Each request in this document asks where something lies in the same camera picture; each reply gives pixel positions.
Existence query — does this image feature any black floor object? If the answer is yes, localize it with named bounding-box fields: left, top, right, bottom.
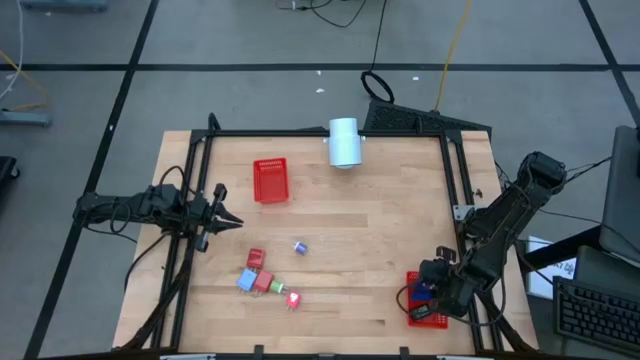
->
left=0, top=155, right=21, bottom=204

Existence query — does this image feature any yellow hanging cable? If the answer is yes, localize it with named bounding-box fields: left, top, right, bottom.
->
left=433, top=0, right=474, bottom=112

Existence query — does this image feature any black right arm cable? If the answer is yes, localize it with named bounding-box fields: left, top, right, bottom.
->
left=396, top=284, right=506, bottom=329

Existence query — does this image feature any grey laptop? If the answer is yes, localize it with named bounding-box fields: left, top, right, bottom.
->
left=598, top=124, right=640, bottom=264

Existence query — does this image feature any white cylinder lamp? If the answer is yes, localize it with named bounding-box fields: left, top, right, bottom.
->
left=327, top=117, right=366, bottom=170

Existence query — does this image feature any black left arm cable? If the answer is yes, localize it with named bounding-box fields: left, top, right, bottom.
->
left=108, top=164, right=187, bottom=236

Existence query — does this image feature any black hanging cable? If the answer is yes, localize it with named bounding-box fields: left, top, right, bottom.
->
left=359, top=0, right=396, bottom=105

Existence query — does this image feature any light blue wall charger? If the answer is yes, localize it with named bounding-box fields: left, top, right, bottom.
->
left=236, top=268, right=259, bottom=294

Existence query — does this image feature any black desk bar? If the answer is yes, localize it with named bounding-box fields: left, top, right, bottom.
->
left=519, top=224, right=606, bottom=271

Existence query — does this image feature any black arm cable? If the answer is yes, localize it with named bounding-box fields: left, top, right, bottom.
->
left=108, top=164, right=187, bottom=236
left=396, top=284, right=506, bottom=329

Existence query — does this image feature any yellow floor cable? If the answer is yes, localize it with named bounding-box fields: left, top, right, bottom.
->
left=0, top=49, right=51, bottom=112

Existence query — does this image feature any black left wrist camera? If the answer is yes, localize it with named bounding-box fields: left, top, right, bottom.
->
left=149, top=183, right=182, bottom=214

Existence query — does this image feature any red wall charger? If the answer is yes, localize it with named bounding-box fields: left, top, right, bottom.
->
left=246, top=248, right=267, bottom=270
left=252, top=270, right=275, bottom=294

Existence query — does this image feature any red plastic basket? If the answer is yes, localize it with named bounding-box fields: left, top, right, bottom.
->
left=252, top=157, right=291, bottom=205
left=405, top=270, right=450, bottom=330

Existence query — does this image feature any black aluminium table frame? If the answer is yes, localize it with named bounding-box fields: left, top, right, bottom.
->
left=119, top=112, right=539, bottom=354

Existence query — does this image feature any white paper sheet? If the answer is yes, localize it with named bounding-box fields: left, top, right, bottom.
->
left=524, top=234, right=577, bottom=301

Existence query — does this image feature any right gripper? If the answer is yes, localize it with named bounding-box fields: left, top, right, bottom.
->
left=409, top=245, right=481, bottom=322

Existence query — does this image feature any black keyboard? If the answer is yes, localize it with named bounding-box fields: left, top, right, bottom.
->
left=553, top=276, right=640, bottom=357

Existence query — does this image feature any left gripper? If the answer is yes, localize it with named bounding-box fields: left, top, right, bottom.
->
left=185, top=182, right=245, bottom=254

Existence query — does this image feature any white floor cable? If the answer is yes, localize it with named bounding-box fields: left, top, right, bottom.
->
left=0, top=0, right=25, bottom=101

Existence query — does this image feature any dark blue wall charger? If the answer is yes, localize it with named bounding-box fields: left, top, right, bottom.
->
left=411, top=281, right=434, bottom=302

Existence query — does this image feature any black floor cable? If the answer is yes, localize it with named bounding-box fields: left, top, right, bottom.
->
left=276, top=0, right=370, bottom=30

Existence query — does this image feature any grey floor base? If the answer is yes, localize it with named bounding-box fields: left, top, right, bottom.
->
left=19, top=0, right=109, bottom=14
left=0, top=109, right=54, bottom=128

